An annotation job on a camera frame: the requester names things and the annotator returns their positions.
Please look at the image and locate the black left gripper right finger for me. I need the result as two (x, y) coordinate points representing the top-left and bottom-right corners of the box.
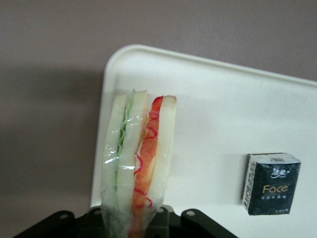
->
(148, 205), (240, 238)

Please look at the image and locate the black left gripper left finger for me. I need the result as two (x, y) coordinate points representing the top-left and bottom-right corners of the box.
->
(11, 207), (107, 238)

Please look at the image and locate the triangle sandwich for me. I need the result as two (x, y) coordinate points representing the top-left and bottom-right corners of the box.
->
(101, 88), (178, 238)

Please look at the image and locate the beige plastic tray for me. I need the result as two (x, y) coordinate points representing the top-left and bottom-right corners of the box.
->
(88, 44), (317, 238)

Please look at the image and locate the black tissue pack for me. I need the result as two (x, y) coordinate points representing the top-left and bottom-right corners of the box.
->
(241, 152), (302, 217)

